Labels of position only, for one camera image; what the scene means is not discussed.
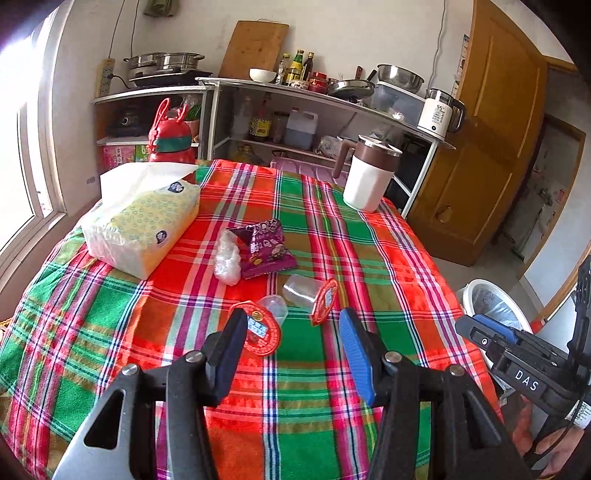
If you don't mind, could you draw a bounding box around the person right hand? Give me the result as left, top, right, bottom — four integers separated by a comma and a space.
512, 397, 584, 479

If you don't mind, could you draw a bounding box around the white plastic wrap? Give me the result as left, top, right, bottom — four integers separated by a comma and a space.
214, 229, 242, 286

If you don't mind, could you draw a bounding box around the green label sauce bottle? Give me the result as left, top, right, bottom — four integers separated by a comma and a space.
286, 49, 304, 85

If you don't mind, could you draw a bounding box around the wooden door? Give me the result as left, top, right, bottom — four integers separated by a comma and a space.
408, 1, 548, 266

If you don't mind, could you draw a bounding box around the red water bottle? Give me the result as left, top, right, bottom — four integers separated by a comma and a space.
148, 98, 195, 165

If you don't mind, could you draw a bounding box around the red lid jelly cup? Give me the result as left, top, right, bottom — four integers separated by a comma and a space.
283, 274, 338, 326
229, 295, 287, 357

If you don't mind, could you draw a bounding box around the dark soy sauce bottle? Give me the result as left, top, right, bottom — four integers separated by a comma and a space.
301, 51, 315, 82

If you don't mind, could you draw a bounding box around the hanging grey cloth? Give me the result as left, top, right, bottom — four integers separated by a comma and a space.
143, 0, 179, 18

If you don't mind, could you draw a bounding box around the white oil jug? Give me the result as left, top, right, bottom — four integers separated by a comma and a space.
283, 108, 318, 151

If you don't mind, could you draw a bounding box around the plaid tablecloth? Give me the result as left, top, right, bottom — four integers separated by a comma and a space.
1, 160, 495, 479

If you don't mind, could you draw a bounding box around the white electric kettle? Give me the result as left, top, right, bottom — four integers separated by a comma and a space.
417, 88, 467, 140

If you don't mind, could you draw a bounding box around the frying pan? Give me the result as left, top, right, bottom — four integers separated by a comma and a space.
327, 66, 375, 103

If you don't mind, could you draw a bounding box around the steel bowl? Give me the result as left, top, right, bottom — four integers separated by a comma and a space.
377, 64, 425, 93

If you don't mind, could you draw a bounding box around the pink lid storage bin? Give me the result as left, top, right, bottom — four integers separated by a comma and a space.
270, 157, 349, 188

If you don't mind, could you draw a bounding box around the white metal shelf rack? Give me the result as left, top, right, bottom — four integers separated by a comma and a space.
92, 78, 443, 215

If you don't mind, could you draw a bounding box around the purple plum snack bag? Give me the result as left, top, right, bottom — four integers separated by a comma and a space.
229, 218, 297, 280

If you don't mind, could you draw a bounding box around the wooden cutting board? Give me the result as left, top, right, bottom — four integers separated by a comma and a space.
218, 20, 290, 80

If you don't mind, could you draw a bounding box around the power strip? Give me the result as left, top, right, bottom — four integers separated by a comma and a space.
95, 57, 115, 98

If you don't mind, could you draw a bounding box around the white bowl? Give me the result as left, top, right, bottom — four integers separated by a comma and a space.
249, 68, 276, 84

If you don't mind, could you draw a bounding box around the white brown pitcher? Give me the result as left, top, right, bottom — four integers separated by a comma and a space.
332, 135, 402, 213

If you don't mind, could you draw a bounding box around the tissue pack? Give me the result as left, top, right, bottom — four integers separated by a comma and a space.
80, 162, 200, 280

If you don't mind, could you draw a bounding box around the clear storage box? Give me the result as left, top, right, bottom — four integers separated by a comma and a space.
370, 81, 425, 126

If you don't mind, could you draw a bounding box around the white trash bin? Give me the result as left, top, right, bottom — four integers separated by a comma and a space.
456, 279, 532, 333

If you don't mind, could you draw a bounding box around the steel steamer pot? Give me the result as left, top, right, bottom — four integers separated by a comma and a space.
123, 52, 205, 81

